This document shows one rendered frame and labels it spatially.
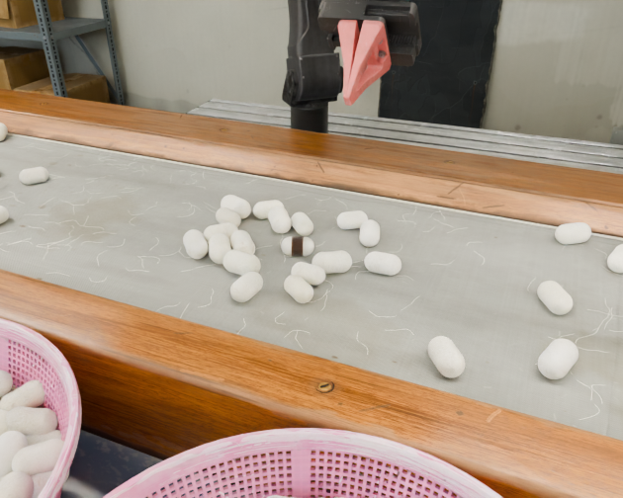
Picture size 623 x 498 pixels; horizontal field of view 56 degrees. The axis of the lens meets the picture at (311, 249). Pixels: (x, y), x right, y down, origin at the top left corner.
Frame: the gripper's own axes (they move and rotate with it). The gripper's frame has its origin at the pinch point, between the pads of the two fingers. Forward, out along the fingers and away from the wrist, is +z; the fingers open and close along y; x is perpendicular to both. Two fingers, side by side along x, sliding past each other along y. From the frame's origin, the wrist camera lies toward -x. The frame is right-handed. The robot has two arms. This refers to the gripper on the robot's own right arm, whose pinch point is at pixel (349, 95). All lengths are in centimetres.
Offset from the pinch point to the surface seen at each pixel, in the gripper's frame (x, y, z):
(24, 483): -17.9, -4.7, 39.8
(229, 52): 151, -122, -118
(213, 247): -3.5, -6.7, 19.7
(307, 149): 11.5, -7.7, 0.7
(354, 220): 3.9, 3.1, 11.9
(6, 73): 130, -218, -80
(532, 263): 5.3, 20.2, 12.4
